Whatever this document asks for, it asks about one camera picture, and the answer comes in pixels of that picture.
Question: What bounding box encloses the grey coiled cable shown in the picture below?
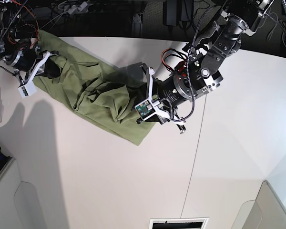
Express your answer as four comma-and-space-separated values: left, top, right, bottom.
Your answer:
266, 11, 286, 42

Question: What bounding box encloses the grey chair left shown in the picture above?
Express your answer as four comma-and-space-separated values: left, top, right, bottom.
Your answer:
0, 158, 47, 229

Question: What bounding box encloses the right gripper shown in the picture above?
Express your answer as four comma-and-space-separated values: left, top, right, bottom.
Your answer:
38, 58, 61, 79

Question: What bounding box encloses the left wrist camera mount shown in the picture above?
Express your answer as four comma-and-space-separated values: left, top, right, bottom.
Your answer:
134, 64, 190, 134

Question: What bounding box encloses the black power strip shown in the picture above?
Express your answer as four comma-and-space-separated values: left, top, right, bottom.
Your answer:
88, 0, 132, 13

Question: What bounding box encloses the green t-shirt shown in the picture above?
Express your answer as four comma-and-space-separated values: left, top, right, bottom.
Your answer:
33, 30, 154, 146

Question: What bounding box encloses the aluminium table leg post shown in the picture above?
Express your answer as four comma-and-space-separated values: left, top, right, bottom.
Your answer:
132, 14, 143, 38

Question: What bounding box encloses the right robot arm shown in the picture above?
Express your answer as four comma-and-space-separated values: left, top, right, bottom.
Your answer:
0, 0, 61, 81

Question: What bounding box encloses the grey chair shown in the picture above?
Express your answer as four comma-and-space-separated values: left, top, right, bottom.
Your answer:
232, 181, 286, 229
0, 158, 47, 229

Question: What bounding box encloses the grey chair right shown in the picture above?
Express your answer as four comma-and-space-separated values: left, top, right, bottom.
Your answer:
232, 181, 286, 229

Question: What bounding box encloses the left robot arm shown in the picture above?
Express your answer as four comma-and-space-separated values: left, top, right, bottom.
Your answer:
157, 0, 273, 107

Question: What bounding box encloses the black power adapter box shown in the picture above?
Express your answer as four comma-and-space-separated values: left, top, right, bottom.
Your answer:
163, 0, 180, 27

